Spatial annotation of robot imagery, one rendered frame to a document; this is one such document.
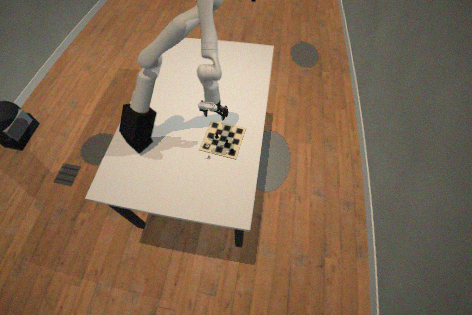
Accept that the chessboard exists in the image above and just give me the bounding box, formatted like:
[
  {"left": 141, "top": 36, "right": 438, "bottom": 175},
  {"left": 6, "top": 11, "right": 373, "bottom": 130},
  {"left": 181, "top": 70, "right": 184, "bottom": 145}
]
[{"left": 199, "top": 120, "right": 246, "bottom": 159}]

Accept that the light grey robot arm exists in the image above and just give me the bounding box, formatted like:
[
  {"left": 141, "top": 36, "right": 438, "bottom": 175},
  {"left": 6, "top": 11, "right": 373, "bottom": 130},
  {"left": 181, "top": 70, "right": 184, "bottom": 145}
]
[{"left": 130, "top": 0, "right": 224, "bottom": 113}]

